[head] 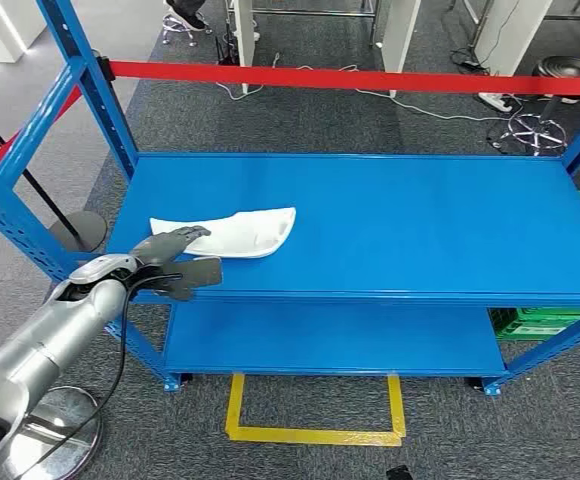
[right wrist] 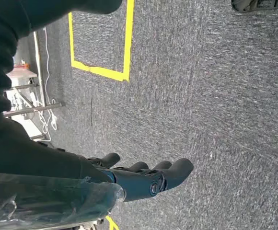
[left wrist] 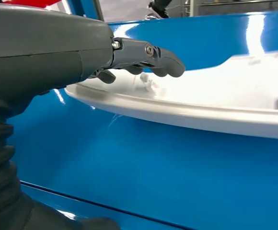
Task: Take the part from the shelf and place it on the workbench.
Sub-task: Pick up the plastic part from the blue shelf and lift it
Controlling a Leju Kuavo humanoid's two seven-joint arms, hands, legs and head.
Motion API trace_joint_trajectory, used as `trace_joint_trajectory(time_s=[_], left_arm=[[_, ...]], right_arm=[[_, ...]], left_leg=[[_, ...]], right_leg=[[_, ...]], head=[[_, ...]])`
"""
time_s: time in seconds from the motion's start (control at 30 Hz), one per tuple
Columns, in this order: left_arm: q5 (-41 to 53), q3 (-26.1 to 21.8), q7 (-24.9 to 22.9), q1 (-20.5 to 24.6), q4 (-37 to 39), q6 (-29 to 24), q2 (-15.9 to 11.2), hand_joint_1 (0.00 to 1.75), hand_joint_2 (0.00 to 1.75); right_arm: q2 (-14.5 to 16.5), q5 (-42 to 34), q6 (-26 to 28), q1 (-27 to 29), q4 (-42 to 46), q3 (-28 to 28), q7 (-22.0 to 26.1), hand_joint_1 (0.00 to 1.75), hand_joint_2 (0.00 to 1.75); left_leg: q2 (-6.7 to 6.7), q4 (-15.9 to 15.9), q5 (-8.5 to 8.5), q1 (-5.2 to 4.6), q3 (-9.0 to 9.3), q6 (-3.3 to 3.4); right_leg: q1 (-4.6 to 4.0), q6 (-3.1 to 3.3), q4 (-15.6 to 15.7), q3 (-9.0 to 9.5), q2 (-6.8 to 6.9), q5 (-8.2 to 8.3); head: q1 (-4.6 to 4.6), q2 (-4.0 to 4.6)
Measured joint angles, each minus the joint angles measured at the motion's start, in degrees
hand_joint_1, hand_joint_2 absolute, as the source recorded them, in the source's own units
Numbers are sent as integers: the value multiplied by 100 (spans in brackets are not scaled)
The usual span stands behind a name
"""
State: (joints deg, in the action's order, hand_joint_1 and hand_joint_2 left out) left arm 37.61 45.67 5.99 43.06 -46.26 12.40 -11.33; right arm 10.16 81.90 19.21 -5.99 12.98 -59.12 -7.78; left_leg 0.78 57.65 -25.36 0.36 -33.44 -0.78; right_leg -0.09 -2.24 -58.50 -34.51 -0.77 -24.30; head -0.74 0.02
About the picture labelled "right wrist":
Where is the yellow floor tape square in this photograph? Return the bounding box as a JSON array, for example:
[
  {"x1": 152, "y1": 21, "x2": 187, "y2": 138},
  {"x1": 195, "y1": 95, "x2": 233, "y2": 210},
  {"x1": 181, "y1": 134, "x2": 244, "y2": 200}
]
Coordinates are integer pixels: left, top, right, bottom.
[{"x1": 68, "y1": 0, "x2": 134, "y2": 82}]

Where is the glossy robot leg cover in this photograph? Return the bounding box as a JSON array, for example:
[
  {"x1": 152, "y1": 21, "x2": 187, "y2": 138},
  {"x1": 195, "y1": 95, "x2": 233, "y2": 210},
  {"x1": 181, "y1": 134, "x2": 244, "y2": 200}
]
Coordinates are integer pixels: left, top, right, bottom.
[{"x1": 0, "y1": 172, "x2": 125, "y2": 230}]

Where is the yellow floor tape strip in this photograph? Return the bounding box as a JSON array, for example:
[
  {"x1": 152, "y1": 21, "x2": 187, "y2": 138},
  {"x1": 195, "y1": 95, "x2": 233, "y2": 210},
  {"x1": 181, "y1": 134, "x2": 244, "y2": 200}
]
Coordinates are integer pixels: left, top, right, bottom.
[{"x1": 105, "y1": 216, "x2": 119, "y2": 230}]

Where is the dark metal floor stand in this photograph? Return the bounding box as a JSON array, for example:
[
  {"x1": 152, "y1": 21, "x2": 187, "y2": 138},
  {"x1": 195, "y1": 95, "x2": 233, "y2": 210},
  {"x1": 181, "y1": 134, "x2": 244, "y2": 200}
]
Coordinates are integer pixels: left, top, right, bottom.
[{"x1": 231, "y1": 0, "x2": 278, "y2": 13}]

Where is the steel workbench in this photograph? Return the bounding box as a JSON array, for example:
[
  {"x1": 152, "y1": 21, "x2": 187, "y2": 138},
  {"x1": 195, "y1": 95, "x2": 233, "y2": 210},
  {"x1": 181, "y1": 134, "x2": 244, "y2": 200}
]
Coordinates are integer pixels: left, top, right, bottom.
[{"x1": 2, "y1": 31, "x2": 66, "y2": 142}]

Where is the white floor cable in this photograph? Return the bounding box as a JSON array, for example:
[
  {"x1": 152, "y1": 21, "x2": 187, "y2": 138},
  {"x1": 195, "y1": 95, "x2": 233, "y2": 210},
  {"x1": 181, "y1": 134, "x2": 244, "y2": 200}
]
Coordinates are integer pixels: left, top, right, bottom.
[{"x1": 36, "y1": 27, "x2": 58, "y2": 142}]

